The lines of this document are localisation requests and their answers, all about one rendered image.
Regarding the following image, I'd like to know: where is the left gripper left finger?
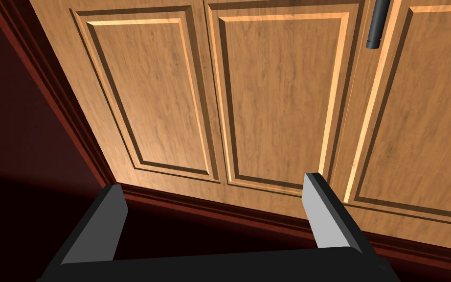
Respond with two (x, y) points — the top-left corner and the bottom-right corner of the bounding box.
(47, 184), (129, 268)

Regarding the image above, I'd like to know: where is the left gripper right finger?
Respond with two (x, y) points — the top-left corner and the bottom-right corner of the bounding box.
(301, 172), (376, 259)

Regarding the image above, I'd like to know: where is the brown wooden panelled door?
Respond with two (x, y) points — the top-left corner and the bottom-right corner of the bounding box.
(28, 0), (451, 254)

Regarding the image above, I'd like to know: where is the black bar door handle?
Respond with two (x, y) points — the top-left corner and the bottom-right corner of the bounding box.
(365, 0), (391, 50)

